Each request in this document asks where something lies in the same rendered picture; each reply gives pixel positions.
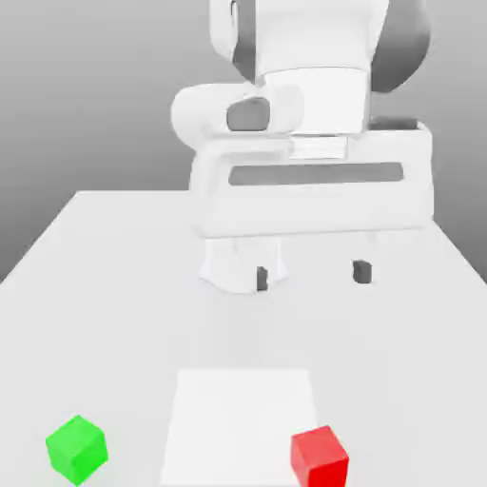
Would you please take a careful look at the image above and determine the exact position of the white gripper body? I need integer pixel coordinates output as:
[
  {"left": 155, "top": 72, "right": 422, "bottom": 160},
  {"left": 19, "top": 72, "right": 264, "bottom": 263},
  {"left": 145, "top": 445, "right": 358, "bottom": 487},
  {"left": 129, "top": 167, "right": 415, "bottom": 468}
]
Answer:
[{"left": 188, "top": 120, "right": 436, "bottom": 240}]

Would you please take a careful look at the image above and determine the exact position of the small red cube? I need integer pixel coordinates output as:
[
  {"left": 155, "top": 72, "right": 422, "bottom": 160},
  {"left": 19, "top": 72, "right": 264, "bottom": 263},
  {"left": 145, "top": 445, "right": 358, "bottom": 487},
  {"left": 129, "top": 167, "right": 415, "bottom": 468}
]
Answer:
[{"left": 289, "top": 424, "right": 350, "bottom": 487}]

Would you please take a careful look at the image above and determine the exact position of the small green cube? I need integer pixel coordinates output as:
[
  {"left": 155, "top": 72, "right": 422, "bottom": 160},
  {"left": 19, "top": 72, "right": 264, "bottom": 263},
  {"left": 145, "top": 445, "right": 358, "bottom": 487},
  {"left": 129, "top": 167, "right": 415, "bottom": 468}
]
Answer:
[{"left": 44, "top": 414, "right": 110, "bottom": 487}]

